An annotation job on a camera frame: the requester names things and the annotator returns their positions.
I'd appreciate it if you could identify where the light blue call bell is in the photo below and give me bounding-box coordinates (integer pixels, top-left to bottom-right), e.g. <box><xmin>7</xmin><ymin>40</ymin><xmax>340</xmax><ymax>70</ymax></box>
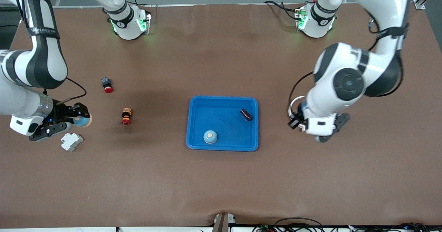
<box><xmin>203</xmin><ymin>130</ymin><xmax>218</xmax><ymax>145</ymax></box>
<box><xmin>73</xmin><ymin>114</ymin><xmax>93</xmax><ymax>128</ymax></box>

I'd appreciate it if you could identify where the white curved plastic clamp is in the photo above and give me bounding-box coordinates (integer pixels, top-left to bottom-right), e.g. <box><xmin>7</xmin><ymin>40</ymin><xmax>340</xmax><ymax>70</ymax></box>
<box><xmin>288</xmin><ymin>95</ymin><xmax>306</xmax><ymax>133</ymax></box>

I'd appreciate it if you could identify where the red button with black base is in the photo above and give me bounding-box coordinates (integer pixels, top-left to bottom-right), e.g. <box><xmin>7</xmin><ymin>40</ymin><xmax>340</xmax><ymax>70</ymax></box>
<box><xmin>101</xmin><ymin>77</ymin><xmax>114</xmax><ymax>94</ymax></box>

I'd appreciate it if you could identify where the blue plastic tray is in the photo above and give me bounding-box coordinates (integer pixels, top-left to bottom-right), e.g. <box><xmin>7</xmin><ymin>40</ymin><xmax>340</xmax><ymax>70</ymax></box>
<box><xmin>186</xmin><ymin>96</ymin><xmax>259</xmax><ymax>152</ymax></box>

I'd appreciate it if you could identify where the brown paper table cover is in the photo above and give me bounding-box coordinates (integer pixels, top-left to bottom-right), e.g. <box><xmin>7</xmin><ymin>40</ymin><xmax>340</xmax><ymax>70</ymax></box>
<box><xmin>0</xmin><ymin>2</ymin><xmax>442</xmax><ymax>230</ymax></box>

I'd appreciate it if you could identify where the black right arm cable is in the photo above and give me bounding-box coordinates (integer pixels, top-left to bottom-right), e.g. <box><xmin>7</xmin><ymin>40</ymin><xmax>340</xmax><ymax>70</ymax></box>
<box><xmin>13</xmin><ymin>0</ymin><xmax>87</xmax><ymax>105</ymax></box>

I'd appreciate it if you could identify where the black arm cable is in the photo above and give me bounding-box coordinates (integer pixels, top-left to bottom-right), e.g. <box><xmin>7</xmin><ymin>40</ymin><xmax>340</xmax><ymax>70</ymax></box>
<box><xmin>288</xmin><ymin>16</ymin><xmax>410</xmax><ymax>120</ymax></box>
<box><xmin>13</xmin><ymin>0</ymin><xmax>87</xmax><ymax>105</ymax></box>

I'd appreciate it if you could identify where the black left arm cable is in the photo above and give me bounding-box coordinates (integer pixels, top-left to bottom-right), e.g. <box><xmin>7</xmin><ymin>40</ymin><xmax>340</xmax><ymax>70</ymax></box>
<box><xmin>288</xmin><ymin>16</ymin><xmax>410</xmax><ymax>120</ymax></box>

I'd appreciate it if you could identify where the black cable loop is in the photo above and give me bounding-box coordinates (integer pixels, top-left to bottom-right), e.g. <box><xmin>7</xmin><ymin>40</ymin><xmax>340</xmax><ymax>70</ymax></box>
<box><xmin>275</xmin><ymin>217</ymin><xmax>324</xmax><ymax>232</ymax></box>

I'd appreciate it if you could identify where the black left base cable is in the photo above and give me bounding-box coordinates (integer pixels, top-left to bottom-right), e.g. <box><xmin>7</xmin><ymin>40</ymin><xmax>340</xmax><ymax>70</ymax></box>
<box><xmin>264</xmin><ymin>0</ymin><xmax>301</xmax><ymax>20</ymax></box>

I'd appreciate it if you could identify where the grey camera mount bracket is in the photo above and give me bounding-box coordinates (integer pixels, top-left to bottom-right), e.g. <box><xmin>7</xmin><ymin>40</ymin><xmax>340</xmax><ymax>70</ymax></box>
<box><xmin>212</xmin><ymin>212</ymin><xmax>236</xmax><ymax>232</ymax></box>

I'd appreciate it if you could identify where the black cable bundle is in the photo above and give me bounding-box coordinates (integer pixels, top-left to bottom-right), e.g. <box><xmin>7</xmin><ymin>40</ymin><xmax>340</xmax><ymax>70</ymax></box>
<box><xmin>352</xmin><ymin>222</ymin><xmax>442</xmax><ymax>232</ymax></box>

